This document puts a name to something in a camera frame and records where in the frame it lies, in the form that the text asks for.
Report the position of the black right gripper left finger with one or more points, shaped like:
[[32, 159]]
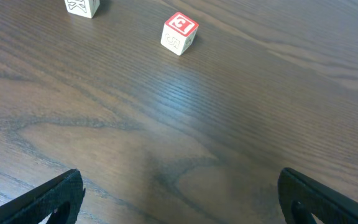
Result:
[[59, 200]]

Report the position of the red number 3 block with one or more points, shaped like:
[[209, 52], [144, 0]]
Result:
[[178, 33]]

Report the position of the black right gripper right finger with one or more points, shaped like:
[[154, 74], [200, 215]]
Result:
[[302, 199]]

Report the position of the blue question mark block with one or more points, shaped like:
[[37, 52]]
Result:
[[85, 8]]

